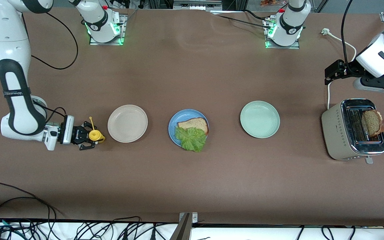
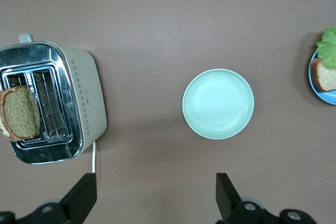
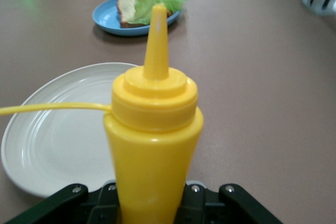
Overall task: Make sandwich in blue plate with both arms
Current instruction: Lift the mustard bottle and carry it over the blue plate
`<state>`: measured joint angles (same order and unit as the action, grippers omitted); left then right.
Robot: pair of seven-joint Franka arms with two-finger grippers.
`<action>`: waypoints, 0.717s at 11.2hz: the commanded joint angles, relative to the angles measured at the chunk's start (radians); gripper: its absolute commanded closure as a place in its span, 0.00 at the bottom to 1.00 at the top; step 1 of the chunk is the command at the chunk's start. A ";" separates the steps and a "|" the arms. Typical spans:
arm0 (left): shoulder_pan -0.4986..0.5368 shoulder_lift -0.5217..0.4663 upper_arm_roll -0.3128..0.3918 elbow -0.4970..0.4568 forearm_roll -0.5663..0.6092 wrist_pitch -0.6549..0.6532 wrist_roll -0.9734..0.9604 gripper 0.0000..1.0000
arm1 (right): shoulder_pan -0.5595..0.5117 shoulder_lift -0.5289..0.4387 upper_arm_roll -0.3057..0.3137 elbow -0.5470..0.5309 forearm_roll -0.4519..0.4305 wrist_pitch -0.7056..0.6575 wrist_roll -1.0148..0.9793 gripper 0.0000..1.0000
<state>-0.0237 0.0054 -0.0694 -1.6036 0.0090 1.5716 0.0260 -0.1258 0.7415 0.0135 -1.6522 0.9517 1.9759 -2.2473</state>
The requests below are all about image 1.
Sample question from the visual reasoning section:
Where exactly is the dark aluminium profile post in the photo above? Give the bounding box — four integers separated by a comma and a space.
169, 213, 192, 240

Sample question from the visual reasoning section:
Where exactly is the black looped floor cable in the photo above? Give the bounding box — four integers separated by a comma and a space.
0, 182, 64, 222

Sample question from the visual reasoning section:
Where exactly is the beige round plate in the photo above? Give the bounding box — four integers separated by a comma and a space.
107, 105, 148, 143

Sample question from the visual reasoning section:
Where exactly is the aluminium frame bar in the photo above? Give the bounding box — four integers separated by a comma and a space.
173, 0, 222, 10

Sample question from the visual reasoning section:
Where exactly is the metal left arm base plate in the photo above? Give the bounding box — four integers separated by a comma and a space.
264, 18, 300, 49

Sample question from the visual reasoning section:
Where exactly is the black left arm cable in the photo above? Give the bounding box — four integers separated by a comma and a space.
341, 0, 356, 67

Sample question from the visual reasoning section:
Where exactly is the black cable on table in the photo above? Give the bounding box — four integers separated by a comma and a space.
212, 9, 267, 30

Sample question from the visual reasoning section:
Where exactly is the green lettuce leaf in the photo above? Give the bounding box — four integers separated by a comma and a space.
175, 127, 207, 153

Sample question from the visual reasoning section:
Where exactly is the metal table edge bracket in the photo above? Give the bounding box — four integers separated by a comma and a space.
179, 212, 198, 223

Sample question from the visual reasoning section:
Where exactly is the brown bread slice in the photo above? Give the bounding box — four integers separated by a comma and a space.
177, 117, 209, 136
361, 110, 384, 136

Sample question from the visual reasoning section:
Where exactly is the yellow mustard squeeze bottle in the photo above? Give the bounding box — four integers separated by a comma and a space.
89, 117, 106, 144

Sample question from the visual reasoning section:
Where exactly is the white toaster power cable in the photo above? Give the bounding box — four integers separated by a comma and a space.
321, 28, 357, 110

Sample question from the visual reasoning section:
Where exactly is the blue round plate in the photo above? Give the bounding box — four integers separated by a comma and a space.
168, 109, 210, 148

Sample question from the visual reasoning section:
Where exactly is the green round plate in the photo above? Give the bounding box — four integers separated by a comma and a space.
240, 101, 281, 139

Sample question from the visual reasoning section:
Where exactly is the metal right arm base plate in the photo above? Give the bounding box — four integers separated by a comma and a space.
89, 14, 127, 45

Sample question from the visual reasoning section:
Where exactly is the beige chrome toaster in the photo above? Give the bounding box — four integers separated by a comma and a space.
321, 98, 384, 164

